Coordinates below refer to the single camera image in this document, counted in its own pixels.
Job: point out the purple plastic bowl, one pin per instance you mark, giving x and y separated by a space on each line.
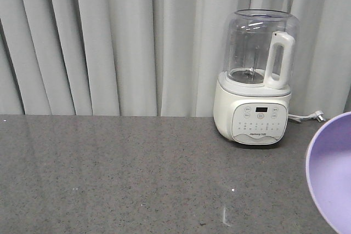
327 169

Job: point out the grey pleated curtain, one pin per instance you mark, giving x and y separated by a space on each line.
155 57

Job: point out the white blender with clear jar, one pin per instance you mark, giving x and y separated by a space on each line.
253 90

